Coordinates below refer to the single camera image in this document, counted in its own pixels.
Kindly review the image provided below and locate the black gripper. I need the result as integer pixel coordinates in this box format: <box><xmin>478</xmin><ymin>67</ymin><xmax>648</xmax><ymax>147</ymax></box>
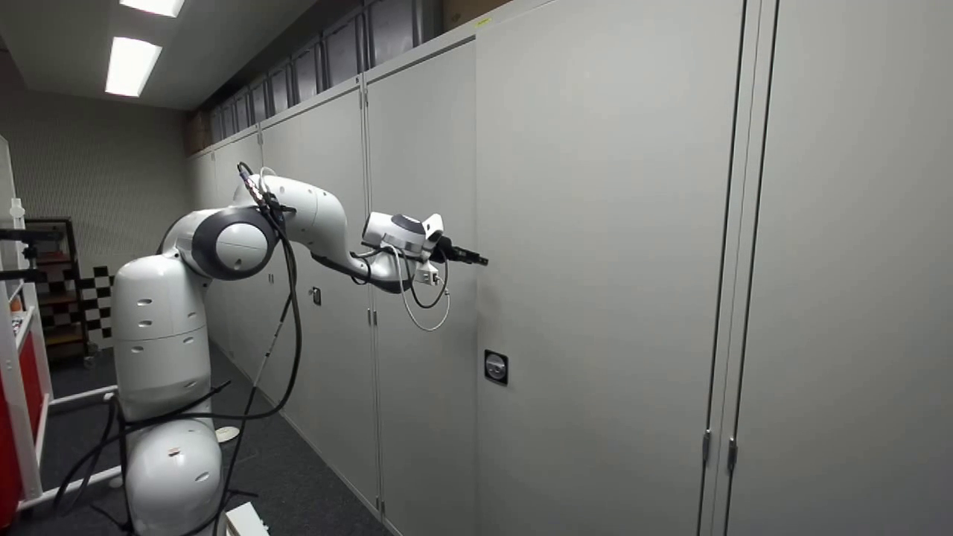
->
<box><xmin>427</xmin><ymin>235</ymin><xmax>493</xmax><ymax>270</ymax></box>

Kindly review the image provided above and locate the pegboard-backed grey locker door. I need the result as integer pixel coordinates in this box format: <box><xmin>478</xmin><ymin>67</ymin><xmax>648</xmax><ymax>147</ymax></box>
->
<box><xmin>473</xmin><ymin>0</ymin><xmax>746</xmax><ymax>536</ymax></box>

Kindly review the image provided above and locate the grey metal locker door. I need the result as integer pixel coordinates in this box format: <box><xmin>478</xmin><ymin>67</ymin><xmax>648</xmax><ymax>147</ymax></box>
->
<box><xmin>728</xmin><ymin>0</ymin><xmax>953</xmax><ymax>536</ymax></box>
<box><xmin>363</xmin><ymin>36</ymin><xmax>481</xmax><ymax>536</ymax></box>
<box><xmin>259</xmin><ymin>101</ymin><xmax>323</xmax><ymax>445</ymax></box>
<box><xmin>314</xmin><ymin>79</ymin><xmax>372</xmax><ymax>499</ymax></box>

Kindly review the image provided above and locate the grey metal locker cabinet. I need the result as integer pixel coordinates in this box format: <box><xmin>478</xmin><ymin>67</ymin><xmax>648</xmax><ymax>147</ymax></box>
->
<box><xmin>192</xmin><ymin>125</ymin><xmax>266</xmax><ymax>392</ymax></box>

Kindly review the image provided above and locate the row of dark windows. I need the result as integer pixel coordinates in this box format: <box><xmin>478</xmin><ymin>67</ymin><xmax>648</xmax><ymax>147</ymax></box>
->
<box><xmin>192</xmin><ymin>0</ymin><xmax>450</xmax><ymax>152</ymax></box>

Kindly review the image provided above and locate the black white checkerboard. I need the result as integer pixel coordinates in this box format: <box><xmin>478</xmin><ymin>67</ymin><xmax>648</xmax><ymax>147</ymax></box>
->
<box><xmin>76</xmin><ymin>261</ymin><xmax>132</xmax><ymax>350</ymax></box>

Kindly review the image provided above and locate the rectangular ceiling light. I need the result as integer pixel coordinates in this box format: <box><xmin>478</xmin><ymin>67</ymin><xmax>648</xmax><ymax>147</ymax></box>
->
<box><xmin>118</xmin><ymin>0</ymin><xmax>189</xmax><ymax>21</ymax></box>
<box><xmin>103</xmin><ymin>36</ymin><xmax>164</xmax><ymax>101</ymax></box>

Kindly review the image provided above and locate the dark wooden shelf unit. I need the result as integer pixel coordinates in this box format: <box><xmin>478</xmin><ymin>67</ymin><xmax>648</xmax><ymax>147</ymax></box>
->
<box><xmin>24</xmin><ymin>217</ymin><xmax>91</xmax><ymax>362</ymax></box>

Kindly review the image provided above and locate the red panel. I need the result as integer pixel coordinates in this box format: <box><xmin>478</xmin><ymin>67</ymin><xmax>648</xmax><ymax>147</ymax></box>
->
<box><xmin>0</xmin><ymin>323</ymin><xmax>54</xmax><ymax>530</ymax></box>

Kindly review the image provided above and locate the thin black cable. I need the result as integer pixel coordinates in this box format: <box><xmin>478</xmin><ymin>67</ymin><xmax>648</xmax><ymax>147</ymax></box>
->
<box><xmin>405</xmin><ymin>252</ymin><xmax>453</xmax><ymax>313</ymax></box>

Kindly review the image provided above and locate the white cable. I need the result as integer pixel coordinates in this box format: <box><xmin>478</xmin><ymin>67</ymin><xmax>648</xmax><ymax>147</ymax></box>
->
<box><xmin>400</xmin><ymin>258</ymin><xmax>456</xmax><ymax>337</ymax></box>

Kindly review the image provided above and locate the thick black cable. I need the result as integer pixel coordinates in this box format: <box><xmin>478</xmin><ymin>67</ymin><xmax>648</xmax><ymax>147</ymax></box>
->
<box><xmin>54</xmin><ymin>161</ymin><xmax>307</xmax><ymax>536</ymax></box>

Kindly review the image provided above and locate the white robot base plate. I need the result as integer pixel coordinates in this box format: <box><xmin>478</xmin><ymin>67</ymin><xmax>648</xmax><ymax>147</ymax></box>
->
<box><xmin>217</xmin><ymin>499</ymin><xmax>275</xmax><ymax>536</ymax></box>

